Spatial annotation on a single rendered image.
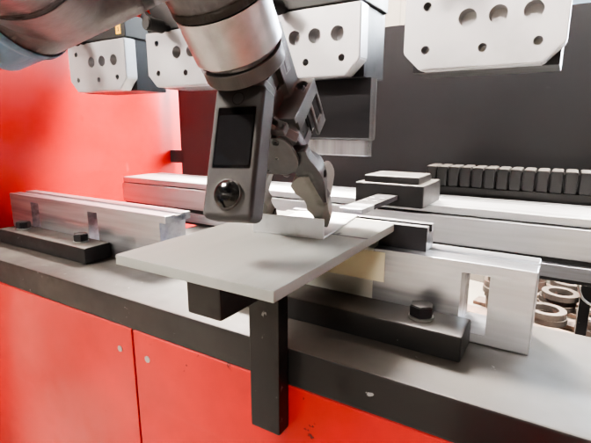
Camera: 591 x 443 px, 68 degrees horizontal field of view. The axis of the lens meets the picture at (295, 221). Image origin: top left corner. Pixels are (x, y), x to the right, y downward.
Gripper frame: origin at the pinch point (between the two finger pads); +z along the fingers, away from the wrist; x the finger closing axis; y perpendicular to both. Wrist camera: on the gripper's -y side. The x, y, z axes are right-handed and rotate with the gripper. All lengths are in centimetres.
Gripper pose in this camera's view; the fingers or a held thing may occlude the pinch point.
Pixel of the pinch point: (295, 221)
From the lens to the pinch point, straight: 50.0
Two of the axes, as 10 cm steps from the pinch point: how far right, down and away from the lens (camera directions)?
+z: 2.6, 6.2, 7.4
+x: -9.1, -0.9, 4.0
